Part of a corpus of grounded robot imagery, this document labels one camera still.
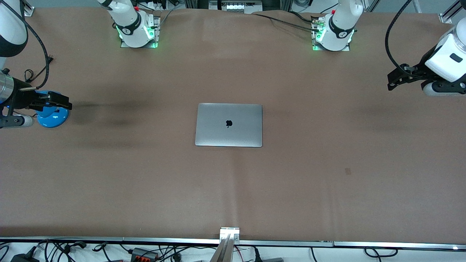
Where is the grey laptop computer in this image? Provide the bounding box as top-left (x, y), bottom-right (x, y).
top-left (195, 103), bottom-right (263, 148)

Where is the blue desk lamp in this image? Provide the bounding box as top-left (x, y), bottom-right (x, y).
top-left (36, 90), bottom-right (70, 128)

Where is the black power adapter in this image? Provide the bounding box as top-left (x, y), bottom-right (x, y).
top-left (10, 253), bottom-right (40, 262)

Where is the black orange connector box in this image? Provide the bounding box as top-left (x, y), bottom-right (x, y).
top-left (130, 247), bottom-right (159, 261)

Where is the white power strip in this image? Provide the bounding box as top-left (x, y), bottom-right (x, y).
top-left (209, 0), bottom-right (263, 14)

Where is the brown table mat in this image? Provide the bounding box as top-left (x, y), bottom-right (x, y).
top-left (0, 7), bottom-right (466, 243)

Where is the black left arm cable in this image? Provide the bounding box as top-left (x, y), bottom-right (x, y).
top-left (385, 0), bottom-right (416, 72)

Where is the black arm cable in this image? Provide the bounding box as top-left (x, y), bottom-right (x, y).
top-left (20, 0), bottom-right (50, 90)
top-left (385, 0), bottom-right (416, 72)

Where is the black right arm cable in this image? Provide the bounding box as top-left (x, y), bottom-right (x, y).
top-left (20, 0), bottom-right (50, 90)

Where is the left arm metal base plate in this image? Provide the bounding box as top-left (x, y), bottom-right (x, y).
top-left (311, 15), bottom-right (351, 52)

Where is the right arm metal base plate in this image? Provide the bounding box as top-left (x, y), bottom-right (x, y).
top-left (120, 16), bottom-right (162, 49)

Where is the black base supply cable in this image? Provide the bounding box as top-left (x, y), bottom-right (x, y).
top-left (251, 12), bottom-right (321, 32)

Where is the metal table edge rail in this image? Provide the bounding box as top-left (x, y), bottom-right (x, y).
top-left (0, 237), bottom-right (466, 251)

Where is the black looped floor cable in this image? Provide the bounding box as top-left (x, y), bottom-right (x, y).
top-left (364, 246), bottom-right (398, 259)

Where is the aluminium camera mount beam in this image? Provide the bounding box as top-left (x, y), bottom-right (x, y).
top-left (209, 227), bottom-right (241, 262)

